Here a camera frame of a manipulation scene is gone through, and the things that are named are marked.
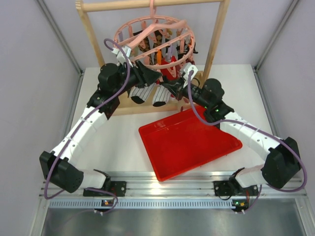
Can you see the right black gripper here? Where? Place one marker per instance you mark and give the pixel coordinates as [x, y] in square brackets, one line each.
[177, 88]

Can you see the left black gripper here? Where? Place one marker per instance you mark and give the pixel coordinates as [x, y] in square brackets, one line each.
[142, 73]

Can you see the pink round clip hanger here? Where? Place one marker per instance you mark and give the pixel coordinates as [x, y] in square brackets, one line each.
[181, 44]

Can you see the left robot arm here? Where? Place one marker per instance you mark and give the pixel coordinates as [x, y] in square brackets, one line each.
[59, 165]

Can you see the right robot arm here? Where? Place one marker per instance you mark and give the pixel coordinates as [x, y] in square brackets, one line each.
[281, 157]

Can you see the red santa sock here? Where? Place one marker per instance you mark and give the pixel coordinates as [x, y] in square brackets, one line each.
[172, 72]

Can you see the maroon striped beige sock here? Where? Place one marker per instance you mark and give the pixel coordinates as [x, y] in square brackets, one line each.
[182, 102]

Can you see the black yellow argyle sock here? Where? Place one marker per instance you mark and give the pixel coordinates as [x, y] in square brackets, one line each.
[162, 35]

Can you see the red plastic tray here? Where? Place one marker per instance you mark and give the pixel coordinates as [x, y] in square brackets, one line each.
[181, 142]

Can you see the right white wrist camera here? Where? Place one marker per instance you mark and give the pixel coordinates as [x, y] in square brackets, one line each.
[188, 71]

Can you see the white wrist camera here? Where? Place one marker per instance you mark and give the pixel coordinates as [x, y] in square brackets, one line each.
[188, 71]
[122, 55]

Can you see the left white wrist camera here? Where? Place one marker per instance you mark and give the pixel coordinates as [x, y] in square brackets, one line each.
[122, 55]

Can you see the wooden hanger rack frame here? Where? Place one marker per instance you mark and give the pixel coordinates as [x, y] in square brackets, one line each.
[83, 9]

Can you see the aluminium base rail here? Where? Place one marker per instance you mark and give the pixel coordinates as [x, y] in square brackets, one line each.
[190, 191]

